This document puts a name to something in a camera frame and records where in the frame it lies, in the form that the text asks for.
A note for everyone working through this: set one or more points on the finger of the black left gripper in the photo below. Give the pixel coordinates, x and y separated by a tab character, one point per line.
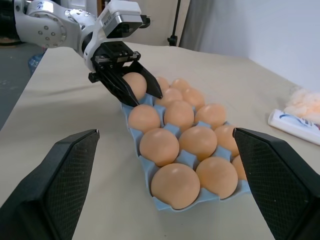
120	90
152	82

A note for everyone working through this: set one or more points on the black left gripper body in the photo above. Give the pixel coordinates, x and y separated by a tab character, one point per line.
110	53

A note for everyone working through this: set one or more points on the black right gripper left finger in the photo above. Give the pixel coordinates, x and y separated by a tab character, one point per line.
37	190

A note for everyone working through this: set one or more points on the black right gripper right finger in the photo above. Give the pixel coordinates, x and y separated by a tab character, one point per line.
282	185

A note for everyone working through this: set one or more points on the brown egg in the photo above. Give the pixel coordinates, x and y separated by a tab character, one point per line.
159	147
210	115
217	178
239	168
164	83
144	118
180	83
226	140
179	115
175	186
194	98
198	143
171	96
137	83

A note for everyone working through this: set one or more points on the blue egg tray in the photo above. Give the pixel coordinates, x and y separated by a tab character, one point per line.
186	156

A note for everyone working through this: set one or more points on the beige table cloth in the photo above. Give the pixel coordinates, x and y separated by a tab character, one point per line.
75	112

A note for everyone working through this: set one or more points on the white toothpaste tube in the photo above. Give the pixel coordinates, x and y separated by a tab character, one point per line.
290	123

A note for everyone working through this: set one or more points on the black stand pole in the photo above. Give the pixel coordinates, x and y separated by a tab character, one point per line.
175	20

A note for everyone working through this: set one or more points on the blue water bottle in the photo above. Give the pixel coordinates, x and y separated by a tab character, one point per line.
35	62

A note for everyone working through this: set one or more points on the grey curtain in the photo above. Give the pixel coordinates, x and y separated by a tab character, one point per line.
212	22

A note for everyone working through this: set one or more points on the fluffy white peach cloth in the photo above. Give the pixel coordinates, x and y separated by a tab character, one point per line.
305	101

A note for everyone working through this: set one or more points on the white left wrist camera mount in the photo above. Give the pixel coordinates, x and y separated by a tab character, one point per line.
120	11

